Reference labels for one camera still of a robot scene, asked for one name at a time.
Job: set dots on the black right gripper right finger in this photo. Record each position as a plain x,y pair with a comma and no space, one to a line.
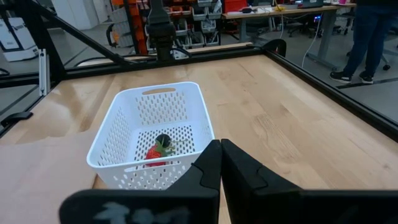
280,205

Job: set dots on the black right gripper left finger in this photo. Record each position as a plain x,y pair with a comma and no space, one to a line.
186,205

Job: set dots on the red strawberry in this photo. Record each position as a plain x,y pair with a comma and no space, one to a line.
154,154

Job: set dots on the dark red cherry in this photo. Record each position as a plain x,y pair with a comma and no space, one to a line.
163,139

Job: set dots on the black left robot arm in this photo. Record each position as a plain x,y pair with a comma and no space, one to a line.
160,34

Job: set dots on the white perforated plastic basket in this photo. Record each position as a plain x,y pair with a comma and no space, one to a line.
186,85

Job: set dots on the wooden top desk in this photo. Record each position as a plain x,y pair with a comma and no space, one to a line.
280,12

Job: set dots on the orange storage rack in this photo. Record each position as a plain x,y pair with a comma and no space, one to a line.
135,18

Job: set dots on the person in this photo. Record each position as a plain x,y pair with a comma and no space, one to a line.
367,31

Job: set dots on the silver aluminium extrusion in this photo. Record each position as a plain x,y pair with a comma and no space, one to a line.
43,71

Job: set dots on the red storage bin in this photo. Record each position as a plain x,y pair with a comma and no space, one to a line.
234,5

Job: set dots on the white machine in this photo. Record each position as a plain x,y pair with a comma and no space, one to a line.
15,40

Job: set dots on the black aluminium table frame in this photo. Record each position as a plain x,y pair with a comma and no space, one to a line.
217,53

